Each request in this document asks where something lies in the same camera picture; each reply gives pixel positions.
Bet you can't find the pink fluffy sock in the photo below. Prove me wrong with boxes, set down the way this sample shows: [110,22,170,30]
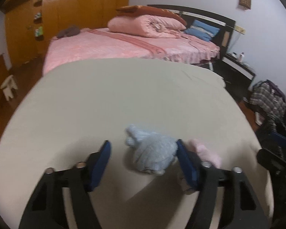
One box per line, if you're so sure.
[178,139,222,195]

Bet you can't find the black trash bag bin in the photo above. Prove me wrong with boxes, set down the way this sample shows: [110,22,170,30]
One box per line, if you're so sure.
[256,116,286,228]

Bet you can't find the grey table cover cloth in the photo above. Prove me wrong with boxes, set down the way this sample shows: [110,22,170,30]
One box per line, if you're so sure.
[0,58,274,228]

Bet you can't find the plaid fabric bag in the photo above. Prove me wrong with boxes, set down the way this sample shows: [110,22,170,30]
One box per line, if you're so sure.
[249,80,286,118]

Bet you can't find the small white wooden stool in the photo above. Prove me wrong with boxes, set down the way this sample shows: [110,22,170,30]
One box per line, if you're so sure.
[0,74,18,101]

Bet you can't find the black white nightstand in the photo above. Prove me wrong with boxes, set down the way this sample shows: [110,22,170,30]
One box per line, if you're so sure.
[214,54,256,100]

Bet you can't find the white lotion bottle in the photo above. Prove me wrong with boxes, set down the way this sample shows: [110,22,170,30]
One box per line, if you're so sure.
[238,52,244,63]

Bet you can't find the black bed headboard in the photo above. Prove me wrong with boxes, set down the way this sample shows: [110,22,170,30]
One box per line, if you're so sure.
[148,4,235,59]

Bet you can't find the pink covered bed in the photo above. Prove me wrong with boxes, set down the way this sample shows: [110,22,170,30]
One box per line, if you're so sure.
[43,28,220,74]

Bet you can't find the blue pillow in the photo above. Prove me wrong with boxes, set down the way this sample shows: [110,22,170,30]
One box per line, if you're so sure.
[184,20,220,42]

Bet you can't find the dark grey clothes on bed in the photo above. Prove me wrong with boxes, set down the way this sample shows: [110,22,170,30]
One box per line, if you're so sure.
[56,26,80,39]

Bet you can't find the wooden wardrobe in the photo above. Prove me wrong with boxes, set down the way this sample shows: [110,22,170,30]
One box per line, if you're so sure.
[1,0,129,68]

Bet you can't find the folded pink quilt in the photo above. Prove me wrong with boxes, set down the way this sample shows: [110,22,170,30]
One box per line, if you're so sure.
[107,15,186,38]

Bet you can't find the brown folded blanket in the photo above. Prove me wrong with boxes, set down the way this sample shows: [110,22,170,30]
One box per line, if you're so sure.
[116,5,187,26]

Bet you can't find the brown wall plaque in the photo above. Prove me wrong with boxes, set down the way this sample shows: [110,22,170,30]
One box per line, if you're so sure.
[239,0,252,10]

